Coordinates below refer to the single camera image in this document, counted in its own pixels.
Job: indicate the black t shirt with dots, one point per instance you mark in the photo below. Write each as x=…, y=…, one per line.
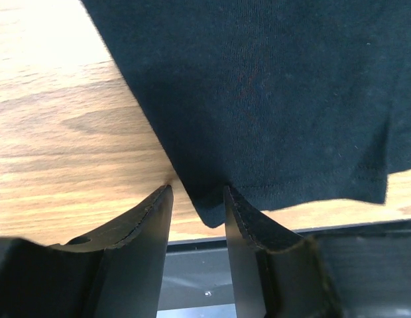
x=286, y=101

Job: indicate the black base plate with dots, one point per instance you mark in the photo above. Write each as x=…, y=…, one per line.
x=369, y=263

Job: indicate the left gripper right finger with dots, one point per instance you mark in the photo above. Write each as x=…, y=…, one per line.
x=275, y=272

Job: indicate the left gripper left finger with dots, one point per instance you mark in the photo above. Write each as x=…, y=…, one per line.
x=114, y=270

